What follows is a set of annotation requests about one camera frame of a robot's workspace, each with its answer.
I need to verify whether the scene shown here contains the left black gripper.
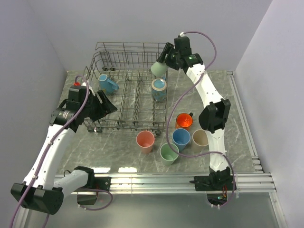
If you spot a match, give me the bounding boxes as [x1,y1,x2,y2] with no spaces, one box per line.
[81,89,117,122]

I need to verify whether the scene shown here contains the green plastic cup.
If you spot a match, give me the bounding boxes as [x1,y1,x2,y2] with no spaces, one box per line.
[160,143,179,166]
[151,62,169,78]

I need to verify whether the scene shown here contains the light blue floral mug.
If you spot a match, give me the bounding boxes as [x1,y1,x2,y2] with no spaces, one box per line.
[98,74,119,95]

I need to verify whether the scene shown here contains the teal patterned mug yellow inside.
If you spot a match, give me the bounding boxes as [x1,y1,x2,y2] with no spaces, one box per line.
[151,78,167,102]

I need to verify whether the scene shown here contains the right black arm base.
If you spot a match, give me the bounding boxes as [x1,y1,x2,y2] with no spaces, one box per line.
[190,173,237,208]

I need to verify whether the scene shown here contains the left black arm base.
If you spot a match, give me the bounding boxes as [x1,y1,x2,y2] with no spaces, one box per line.
[76,177,111,206]

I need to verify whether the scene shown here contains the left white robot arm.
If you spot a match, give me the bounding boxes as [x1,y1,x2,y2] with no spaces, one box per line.
[10,84,117,215]

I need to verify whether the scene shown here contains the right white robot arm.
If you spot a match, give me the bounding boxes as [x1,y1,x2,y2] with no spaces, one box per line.
[151,32,236,190]

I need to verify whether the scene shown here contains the pink plastic cup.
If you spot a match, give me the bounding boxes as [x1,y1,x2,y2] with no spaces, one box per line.
[136,131,155,154]

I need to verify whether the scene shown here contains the blue plastic cup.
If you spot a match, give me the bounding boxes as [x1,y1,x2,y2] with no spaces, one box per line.
[172,128,191,152]

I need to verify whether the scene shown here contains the beige plastic cup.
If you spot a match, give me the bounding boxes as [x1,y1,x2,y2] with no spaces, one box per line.
[191,130,209,153]

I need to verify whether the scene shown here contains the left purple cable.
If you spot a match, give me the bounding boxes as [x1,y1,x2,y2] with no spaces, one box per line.
[10,75,114,228]

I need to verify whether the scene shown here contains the purple cable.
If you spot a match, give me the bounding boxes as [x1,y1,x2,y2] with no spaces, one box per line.
[10,75,114,228]
[165,30,237,209]

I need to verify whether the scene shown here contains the grey wire dish rack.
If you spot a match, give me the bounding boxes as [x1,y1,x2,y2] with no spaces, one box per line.
[84,42,167,135]

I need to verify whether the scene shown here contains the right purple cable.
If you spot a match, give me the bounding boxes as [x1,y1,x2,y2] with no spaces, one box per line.
[165,30,237,209]

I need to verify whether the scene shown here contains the orange mug black handle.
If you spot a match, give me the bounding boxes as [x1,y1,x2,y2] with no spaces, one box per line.
[175,113,193,131]

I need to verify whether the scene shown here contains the aluminium mounting rail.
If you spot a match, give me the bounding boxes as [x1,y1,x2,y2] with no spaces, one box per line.
[96,173,276,194]

